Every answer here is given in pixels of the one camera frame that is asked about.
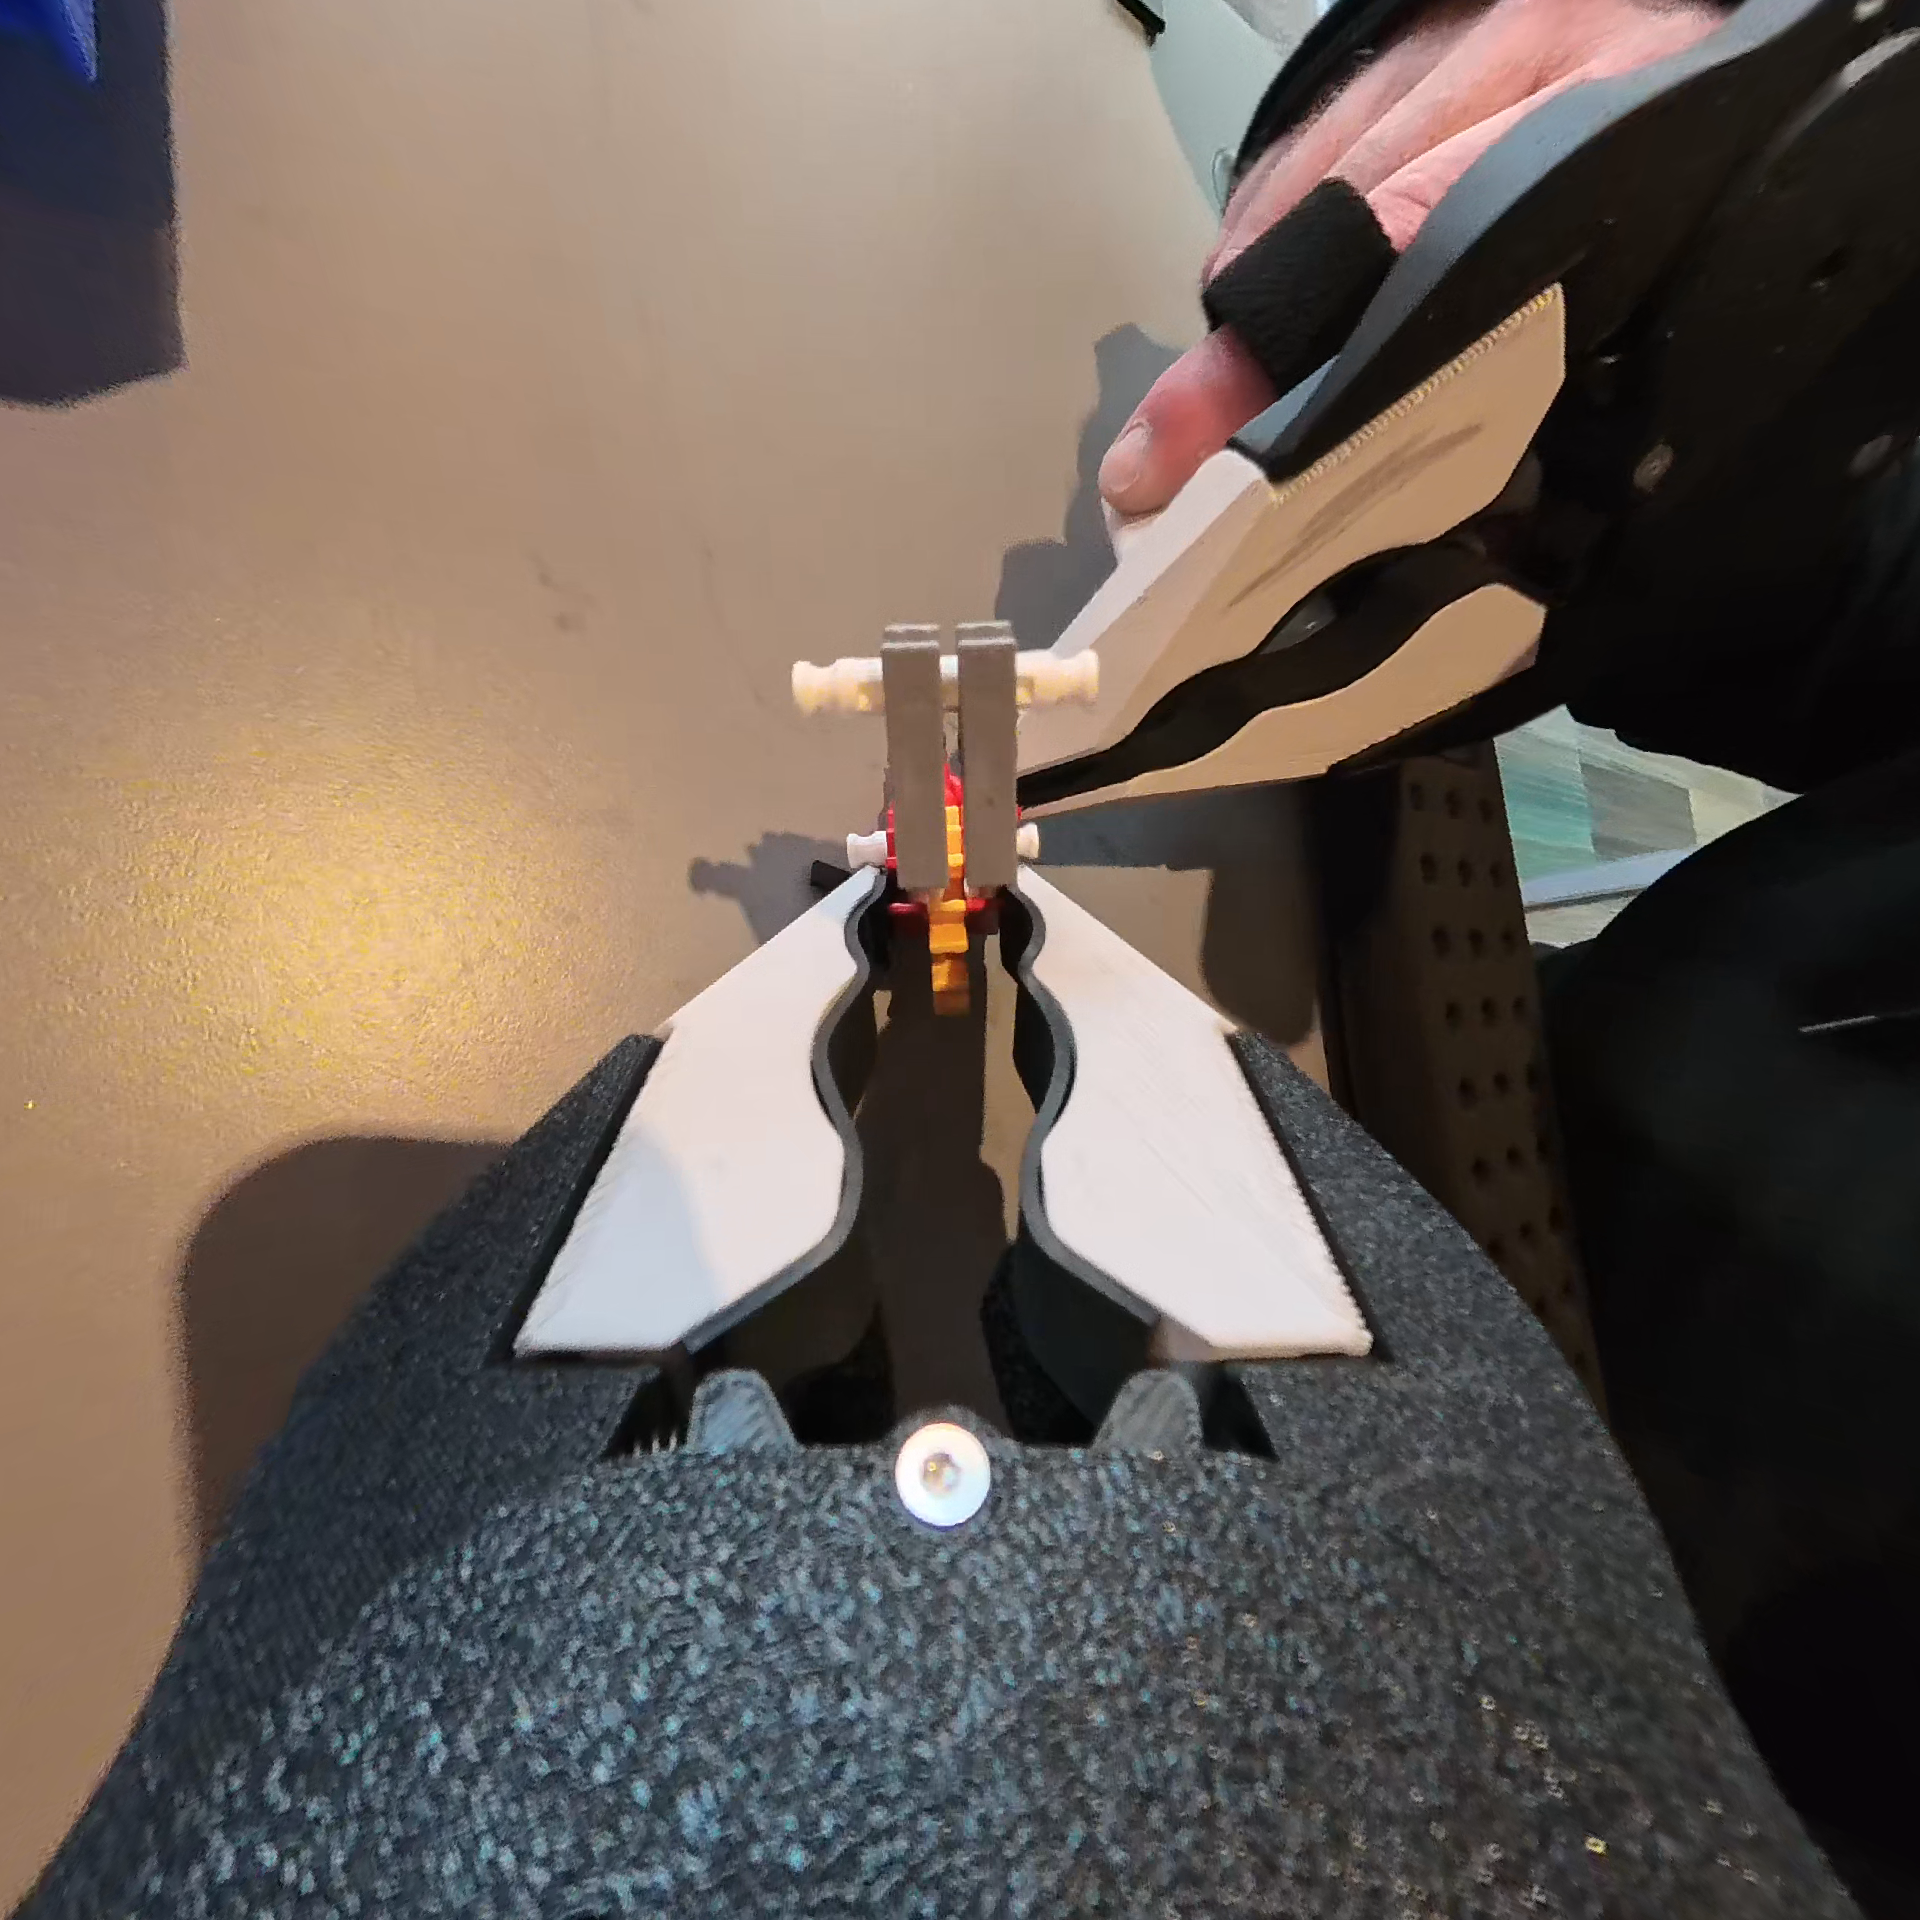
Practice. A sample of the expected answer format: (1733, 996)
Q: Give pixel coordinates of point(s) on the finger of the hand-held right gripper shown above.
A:
(1348, 494)
(1425, 676)

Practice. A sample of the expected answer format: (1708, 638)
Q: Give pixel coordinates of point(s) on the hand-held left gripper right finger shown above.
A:
(1185, 1202)

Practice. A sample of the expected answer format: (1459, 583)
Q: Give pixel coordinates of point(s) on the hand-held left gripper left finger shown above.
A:
(721, 1186)

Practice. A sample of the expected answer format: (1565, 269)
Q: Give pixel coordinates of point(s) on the toy rod and connector assembly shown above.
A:
(917, 751)

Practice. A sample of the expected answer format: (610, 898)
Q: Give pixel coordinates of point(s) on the person's right hand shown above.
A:
(1440, 107)

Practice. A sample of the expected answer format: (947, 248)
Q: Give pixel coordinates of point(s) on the black perforated pad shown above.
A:
(1464, 1051)

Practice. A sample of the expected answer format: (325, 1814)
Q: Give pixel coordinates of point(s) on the black office chair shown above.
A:
(1769, 1202)

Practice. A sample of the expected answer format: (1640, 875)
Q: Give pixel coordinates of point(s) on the blue bin with plastic bags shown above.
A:
(43, 30)

